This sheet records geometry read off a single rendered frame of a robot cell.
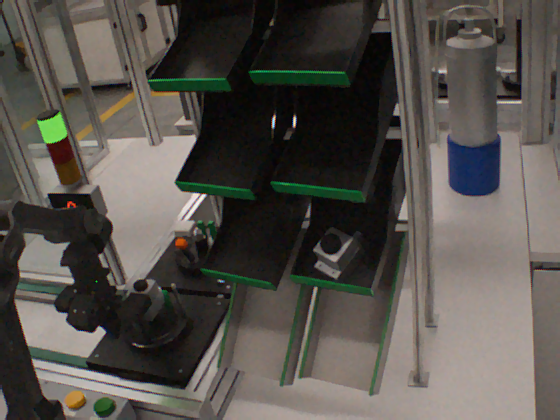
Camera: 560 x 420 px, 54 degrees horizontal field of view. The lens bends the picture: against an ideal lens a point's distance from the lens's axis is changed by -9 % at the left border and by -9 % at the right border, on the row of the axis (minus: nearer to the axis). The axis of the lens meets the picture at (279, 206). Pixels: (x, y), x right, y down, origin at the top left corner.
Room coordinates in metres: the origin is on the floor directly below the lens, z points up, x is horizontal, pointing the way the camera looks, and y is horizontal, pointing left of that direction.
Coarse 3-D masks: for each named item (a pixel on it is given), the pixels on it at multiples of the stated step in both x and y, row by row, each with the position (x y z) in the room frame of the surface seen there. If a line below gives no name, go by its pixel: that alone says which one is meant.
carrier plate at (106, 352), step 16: (192, 304) 0.99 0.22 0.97; (208, 304) 0.98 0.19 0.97; (224, 304) 0.97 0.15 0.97; (192, 320) 0.93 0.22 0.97; (208, 320) 0.92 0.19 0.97; (192, 336) 0.88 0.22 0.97; (208, 336) 0.88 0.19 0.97; (96, 352) 0.88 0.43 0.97; (112, 352) 0.87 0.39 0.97; (128, 352) 0.87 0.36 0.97; (160, 352) 0.85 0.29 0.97; (176, 352) 0.84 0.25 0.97; (192, 352) 0.84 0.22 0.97; (96, 368) 0.85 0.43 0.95; (112, 368) 0.83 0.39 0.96; (128, 368) 0.82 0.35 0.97; (144, 368) 0.81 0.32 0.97; (160, 368) 0.80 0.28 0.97; (176, 368) 0.80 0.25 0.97; (192, 368) 0.79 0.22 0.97; (176, 384) 0.77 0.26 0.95
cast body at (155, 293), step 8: (144, 280) 0.93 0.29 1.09; (136, 288) 0.91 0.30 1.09; (144, 288) 0.91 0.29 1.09; (152, 288) 0.92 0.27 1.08; (160, 288) 0.96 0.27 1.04; (152, 296) 0.91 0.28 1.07; (160, 296) 0.93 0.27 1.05; (152, 304) 0.90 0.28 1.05; (160, 304) 0.92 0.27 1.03; (152, 312) 0.89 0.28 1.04; (152, 320) 0.88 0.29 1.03
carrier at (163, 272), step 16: (192, 224) 1.28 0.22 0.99; (208, 224) 1.18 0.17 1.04; (176, 240) 1.25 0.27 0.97; (192, 240) 1.20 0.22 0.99; (208, 240) 1.19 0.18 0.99; (160, 256) 1.19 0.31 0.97; (176, 256) 1.15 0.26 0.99; (160, 272) 1.13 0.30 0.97; (176, 272) 1.11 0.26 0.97; (192, 272) 1.09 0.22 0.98; (176, 288) 1.05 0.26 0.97; (192, 288) 1.04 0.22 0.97; (208, 288) 1.03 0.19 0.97; (224, 288) 1.02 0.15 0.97
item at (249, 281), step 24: (264, 192) 0.88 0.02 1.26; (240, 216) 0.86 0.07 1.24; (264, 216) 0.84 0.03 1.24; (288, 216) 0.82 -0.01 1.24; (216, 240) 0.81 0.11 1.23; (240, 240) 0.81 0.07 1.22; (264, 240) 0.79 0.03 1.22; (288, 240) 0.76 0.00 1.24; (216, 264) 0.79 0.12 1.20; (240, 264) 0.77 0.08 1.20; (264, 264) 0.75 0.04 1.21; (264, 288) 0.72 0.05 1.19
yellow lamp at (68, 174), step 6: (66, 162) 1.08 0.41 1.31; (72, 162) 1.09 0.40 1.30; (54, 168) 1.09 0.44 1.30; (60, 168) 1.08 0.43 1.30; (66, 168) 1.08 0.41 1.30; (72, 168) 1.09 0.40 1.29; (78, 168) 1.10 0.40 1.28; (60, 174) 1.08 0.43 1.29; (66, 174) 1.08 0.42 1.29; (72, 174) 1.08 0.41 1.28; (78, 174) 1.10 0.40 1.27; (60, 180) 1.09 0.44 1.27; (66, 180) 1.08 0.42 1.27; (72, 180) 1.08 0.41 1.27; (78, 180) 1.09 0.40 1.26
